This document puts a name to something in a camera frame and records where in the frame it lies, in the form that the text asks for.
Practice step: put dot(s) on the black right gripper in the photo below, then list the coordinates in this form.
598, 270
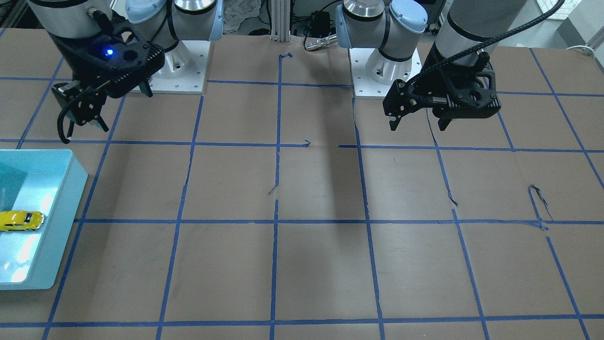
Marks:
77, 64

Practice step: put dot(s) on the yellow beetle toy car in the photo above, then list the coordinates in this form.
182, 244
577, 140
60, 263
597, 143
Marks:
17, 220

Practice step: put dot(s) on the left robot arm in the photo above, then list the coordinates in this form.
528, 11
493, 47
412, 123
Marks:
395, 27

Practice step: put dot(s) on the light blue plastic bin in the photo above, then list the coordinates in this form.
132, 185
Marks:
40, 192

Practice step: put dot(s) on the aluminium frame post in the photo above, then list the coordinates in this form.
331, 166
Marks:
280, 13

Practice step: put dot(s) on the brown paper table cover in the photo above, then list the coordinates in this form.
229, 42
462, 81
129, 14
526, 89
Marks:
277, 206

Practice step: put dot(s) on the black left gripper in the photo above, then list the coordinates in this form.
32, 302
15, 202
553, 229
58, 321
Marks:
435, 78

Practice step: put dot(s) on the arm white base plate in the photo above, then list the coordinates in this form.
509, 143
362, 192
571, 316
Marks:
373, 74
184, 71

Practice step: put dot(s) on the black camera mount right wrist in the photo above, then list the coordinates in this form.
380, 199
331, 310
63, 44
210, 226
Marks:
122, 65

